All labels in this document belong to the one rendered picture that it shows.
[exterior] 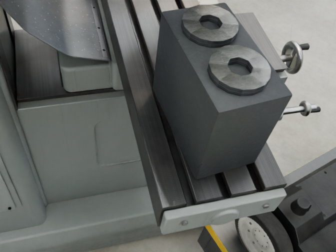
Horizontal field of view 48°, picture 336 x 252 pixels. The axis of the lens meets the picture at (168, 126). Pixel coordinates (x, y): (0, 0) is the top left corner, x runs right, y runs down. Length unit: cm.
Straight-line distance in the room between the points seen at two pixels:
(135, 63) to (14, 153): 47
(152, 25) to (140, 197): 79
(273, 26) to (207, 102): 222
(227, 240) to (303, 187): 29
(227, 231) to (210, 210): 63
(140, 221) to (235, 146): 94
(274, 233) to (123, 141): 53
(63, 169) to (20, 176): 16
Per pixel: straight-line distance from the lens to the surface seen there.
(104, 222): 146
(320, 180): 124
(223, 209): 66
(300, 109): 141
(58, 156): 123
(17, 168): 117
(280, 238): 110
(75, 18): 101
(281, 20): 280
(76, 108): 105
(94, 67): 96
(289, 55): 140
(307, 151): 208
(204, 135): 56
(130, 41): 86
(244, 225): 122
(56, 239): 149
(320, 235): 118
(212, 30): 60
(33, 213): 142
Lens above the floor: 155
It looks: 53 degrees down
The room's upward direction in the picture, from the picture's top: 10 degrees clockwise
